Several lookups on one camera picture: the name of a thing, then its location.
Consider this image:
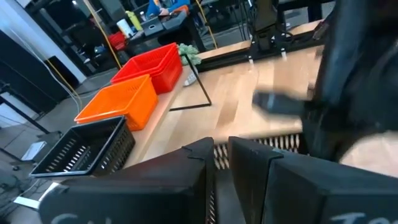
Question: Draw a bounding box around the black metal shelf leg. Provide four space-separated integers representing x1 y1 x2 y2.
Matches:
169 54 213 112

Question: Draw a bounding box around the yellow green bottle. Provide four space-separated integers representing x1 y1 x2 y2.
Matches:
125 10 144 32

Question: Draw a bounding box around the black office desk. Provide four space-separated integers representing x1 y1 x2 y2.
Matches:
124 12 208 58

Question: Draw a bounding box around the person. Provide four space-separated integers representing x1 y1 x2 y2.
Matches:
146 0 191 17

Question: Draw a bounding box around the yellow hanging cable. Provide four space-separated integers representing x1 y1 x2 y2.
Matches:
82 0 123 70

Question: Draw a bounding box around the grey storage bin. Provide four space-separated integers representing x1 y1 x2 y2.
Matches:
161 11 188 30
141 15 165 37

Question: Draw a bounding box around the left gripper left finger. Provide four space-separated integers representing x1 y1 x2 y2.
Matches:
39 137 216 224

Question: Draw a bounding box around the white paper roll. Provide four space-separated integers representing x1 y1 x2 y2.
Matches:
116 18 135 39

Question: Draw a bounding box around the green plant in white pot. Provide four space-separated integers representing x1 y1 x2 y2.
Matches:
178 43 202 88

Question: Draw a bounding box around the white floor box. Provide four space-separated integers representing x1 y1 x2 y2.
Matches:
21 140 48 162

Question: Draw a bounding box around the red bag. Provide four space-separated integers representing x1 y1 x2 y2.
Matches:
107 30 127 52

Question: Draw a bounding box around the black cabinet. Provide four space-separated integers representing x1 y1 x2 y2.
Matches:
0 29 71 114

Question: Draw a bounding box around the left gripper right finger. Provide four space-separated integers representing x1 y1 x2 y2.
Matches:
228 136 398 224

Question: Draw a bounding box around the orange plastic slotted basket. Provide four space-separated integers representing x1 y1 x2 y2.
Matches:
73 73 159 132

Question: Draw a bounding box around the black aluminium frame rail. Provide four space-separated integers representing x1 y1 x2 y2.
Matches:
195 35 326 73

